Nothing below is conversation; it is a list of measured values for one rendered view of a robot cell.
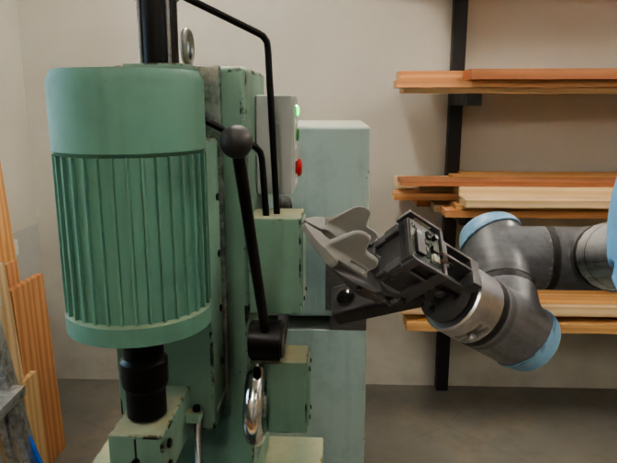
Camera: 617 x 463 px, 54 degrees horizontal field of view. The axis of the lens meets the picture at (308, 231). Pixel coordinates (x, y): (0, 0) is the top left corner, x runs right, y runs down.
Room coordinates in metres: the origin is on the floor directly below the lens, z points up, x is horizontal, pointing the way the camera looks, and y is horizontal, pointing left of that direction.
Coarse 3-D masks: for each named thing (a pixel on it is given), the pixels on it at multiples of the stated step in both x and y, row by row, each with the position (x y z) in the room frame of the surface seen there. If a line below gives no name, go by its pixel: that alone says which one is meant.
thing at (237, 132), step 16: (240, 128) 0.62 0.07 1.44; (224, 144) 0.62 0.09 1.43; (240, 144) 0.61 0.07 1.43; (240, 160) 0.64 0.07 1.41; (240, 176) 0.65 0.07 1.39; (240, 192) 0.66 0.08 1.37; (256, 240) 0.72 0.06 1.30; (256, 256) 0.73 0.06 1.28; (256, 272) 0.74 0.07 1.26; (256, 288) 0.77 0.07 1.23; (256, 304) 0.79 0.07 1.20; (256, 320) 0.85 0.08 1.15; (272, 320) 0.86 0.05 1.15; (256, 336) 0.82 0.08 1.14; (272, 336) 0.82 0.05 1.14; (256, 352) 0.82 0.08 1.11; (272, 352) 0.82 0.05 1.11
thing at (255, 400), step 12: (252, 372) 0.82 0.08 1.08; (264, 372) 0.84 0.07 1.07; (252, 384) 0.80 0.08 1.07; (264, 384) 0.86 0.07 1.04; (252, 396) 0.79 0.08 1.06; (264, 396) 0.83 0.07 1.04; (252, 408) 0.78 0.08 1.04; (264, 408) 0.82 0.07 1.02; (252, 420) 0.78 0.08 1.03; (264, 420) 0.85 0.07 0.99; (252, 432) 0.78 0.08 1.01; (264, 432) 0.83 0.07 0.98; (252, 444) 0.79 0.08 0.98
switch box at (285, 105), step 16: (256, 96) 0.98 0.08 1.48; (288, 96) 0.98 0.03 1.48; (256, 112) 0.98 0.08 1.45; (288, 112) 0.98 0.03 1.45; (256, 128) 0.98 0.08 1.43; (288, 128) 0.98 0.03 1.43; (288, 144) 0.98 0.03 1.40; (256, 160) 0.98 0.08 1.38; (288, 160) 0.98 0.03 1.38; (256, 176) 0.98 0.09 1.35; (288, 176) 0.98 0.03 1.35; (272, 192) 0.98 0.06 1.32; (288, 192) 0.98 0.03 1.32
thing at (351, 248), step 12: (312, 228) 0.63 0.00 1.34; (312, 240) 0.63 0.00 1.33; (324, 240) 0.63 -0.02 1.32; (336, 240) 0.62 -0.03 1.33; (348, 240) 0.62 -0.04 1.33; (360, 240) 0.61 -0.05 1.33; (324, 252) 0.62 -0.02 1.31; (336, 252) 0.63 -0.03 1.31; (348, 252) 0.63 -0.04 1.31; (360, 252) 0.63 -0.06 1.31; (336, 264) 0.62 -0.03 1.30; (348, 264) 0.63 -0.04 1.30; (360, 264) 0.64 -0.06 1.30; (372, 264) 0.63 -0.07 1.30
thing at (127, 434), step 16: (176, 400) 0.76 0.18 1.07; (176, 416) 0.73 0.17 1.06; (112, 432) 0.68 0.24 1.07; (128, 432) 0.68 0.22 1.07; (144, 432) 0.68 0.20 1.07; (160, 432) 0.68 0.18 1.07; (176, 432) 0.72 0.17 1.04; (112, 448) 0.67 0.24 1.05; (128, 448) 0.67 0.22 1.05; (144, 448) 0.67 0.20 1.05; (160, 448) 0.67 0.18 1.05; (176, 448) 0.72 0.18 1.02
